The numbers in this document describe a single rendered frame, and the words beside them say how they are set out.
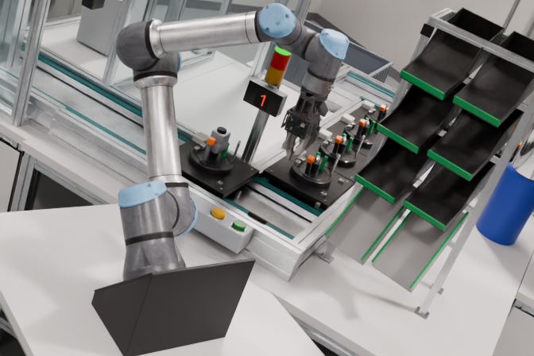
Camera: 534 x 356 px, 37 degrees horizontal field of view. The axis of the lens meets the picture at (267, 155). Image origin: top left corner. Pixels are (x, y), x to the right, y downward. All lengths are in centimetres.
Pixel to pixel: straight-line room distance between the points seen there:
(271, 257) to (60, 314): 64
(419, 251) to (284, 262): 38
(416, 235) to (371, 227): 13
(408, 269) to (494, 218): 81
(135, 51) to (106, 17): 125
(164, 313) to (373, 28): 577
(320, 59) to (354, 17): 561
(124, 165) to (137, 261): 61
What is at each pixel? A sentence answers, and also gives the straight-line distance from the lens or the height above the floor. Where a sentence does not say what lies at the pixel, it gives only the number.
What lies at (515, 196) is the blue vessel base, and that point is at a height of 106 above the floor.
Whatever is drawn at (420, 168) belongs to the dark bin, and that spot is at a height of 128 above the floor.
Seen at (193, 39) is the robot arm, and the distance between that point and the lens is 194.
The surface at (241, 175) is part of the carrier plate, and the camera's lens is 248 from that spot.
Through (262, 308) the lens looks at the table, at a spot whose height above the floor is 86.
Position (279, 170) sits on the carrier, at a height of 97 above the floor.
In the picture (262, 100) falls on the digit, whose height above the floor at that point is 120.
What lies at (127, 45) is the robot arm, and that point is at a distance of 201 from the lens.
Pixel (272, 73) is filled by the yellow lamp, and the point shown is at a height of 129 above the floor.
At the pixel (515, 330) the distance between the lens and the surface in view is 288.
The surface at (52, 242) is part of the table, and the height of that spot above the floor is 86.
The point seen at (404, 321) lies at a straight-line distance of 236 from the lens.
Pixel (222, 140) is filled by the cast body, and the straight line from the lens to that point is 242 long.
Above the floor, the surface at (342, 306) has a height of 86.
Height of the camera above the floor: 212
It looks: 26 degrees down
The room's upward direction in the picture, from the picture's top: 21 degrees clockwise
